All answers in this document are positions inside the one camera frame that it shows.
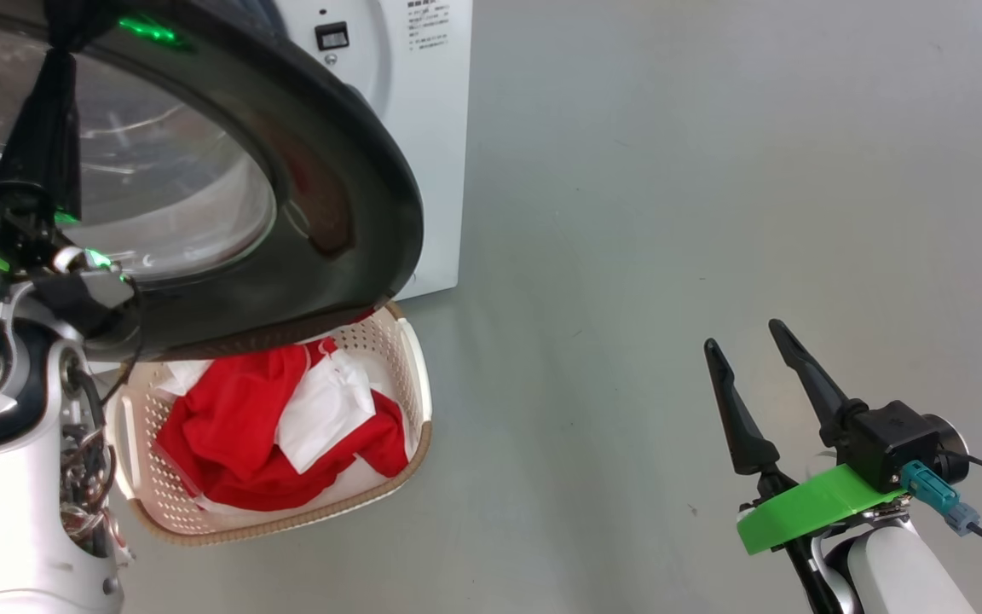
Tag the black round glass washer door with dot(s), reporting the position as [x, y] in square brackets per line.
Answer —
[346, 170]

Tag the white front-load washing machine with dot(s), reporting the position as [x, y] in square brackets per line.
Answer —
[431, 170]

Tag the black door lock socket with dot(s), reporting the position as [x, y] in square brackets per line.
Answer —
[332, 36]

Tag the cream perforated laundry basket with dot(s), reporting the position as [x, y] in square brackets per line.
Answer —
[410, 375]

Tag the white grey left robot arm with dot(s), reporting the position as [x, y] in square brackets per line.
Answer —
[5, 529]

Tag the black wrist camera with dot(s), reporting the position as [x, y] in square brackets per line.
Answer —
[86, 294]
[892, 443]

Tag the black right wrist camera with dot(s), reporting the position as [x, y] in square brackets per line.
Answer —
[892, 443]

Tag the red cloth in basket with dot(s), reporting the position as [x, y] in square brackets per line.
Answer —
[180, 377]

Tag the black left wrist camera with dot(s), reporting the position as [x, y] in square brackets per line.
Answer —
[86, 294]

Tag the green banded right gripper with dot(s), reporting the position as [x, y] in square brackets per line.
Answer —
[806, 512]

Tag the red and white garment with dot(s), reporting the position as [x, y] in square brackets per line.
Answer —
[320, 409]

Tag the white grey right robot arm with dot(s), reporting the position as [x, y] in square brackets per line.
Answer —
[892, 571]

